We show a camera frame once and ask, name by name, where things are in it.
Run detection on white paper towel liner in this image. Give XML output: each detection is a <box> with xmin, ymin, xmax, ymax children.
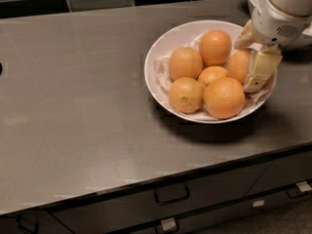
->
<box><xmin>144</xmin><ymin>33</ymin><xmax>277</xmax><ymax>124</ymax></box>

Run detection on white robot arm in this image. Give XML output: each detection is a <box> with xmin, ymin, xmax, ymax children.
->
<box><xmin>234</xmin><ymin>0</ymin><xmax>312</xmax><ymax>93</ymax></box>

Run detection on left upper orange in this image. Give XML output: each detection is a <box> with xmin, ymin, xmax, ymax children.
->
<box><xmin>169</xmin><ymin>47</ymin><xmax>203</xmax><ymax>81</ymax></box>

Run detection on front left orange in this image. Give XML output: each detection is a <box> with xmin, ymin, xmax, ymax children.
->
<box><xmin>169</xmin><ymin>77</ymin><xmax>204</xmax><ymax>114</ymax></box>

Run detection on front right orange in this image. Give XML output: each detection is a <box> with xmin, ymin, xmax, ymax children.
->
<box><xmin>203</xmin><ymin>77</ymin><xmax>246</xmax><ymax>119</ymax></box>

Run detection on white drawer label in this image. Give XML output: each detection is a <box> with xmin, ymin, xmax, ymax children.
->
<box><xmin>253</xmin><ymin>200</ymin><xmax>265</xmax><ymax>208</ymax></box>

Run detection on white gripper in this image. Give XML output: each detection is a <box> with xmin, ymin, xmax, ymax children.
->
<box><xmin>234</xmin><ymin>0</ymin><xmax>312</xmax><ymax>93</ymax></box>

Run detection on small centre orange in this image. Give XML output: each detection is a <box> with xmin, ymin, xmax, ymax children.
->
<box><xmin>198</xmin><ymin>66</ymin><xmax>227</xmax><ymax>87</ymax></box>

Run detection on top orange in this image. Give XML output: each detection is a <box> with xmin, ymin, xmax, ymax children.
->
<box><xmin>199</xmin><ymin>29</ymin><xmax>232</xmax><ymax>66</ymax></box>

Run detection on white bowl with oranges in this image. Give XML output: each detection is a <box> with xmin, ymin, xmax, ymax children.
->
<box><xmin>144</xmin><ymin>20</ymin><xmax>277</xmax><ymax>124</ymax></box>

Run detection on large orange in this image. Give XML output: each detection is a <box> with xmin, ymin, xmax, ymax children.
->
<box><xmin>226</xmin><ymin>49</ymin><xmax>251</xmax><ymax>84</ymax></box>

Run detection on left drawer handle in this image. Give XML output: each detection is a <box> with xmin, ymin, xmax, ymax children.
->
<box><xmin>16</xmin><ymin>214</ymin><xmax>40</xmax><ymax>234</ymax></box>

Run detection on right drawer handle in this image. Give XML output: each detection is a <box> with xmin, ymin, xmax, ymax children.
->
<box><xmin>286</xmin><ymin>181</ymin><xmax>312</xmax><ymax>199</ymax></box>

